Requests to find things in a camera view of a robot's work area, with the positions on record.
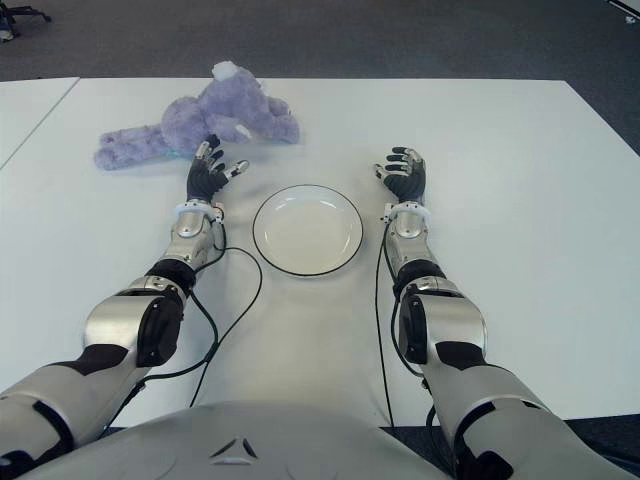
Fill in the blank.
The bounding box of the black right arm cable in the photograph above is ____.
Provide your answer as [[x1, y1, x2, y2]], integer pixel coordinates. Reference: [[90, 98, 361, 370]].
[[376, 215, 436, 480]]

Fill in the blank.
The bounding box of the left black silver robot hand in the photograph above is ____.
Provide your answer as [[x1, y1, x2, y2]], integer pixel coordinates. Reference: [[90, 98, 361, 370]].
[[185, 133, 250, 207]]

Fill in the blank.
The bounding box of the black office chair base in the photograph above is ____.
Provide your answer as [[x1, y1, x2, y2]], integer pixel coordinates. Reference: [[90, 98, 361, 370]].
[[0, 0, 53, 24]]

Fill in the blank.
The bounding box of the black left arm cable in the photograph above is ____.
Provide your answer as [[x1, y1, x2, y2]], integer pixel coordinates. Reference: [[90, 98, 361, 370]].
[[102, 214, 265, 436]]

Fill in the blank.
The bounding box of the grey robot torso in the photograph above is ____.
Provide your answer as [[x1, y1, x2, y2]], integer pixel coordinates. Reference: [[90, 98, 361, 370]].
[[29, 399, 451, 480]]

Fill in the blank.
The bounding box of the purple plush doll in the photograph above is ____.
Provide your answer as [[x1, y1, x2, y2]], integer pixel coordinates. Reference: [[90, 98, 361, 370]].
[[94, 60, 301, 173]]

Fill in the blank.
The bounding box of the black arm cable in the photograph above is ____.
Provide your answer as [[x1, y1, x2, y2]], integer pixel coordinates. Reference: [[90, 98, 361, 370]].
[[102, 214, 265, 436], [376, 215, 436, 480]]

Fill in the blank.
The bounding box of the white plate with black rim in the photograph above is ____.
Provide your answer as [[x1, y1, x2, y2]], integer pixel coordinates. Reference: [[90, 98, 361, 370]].
[[252, 184, 365, 277]]

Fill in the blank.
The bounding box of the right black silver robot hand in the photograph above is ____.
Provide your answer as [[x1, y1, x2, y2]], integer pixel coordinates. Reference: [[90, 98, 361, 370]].
[[370, 145, 429, 206]]

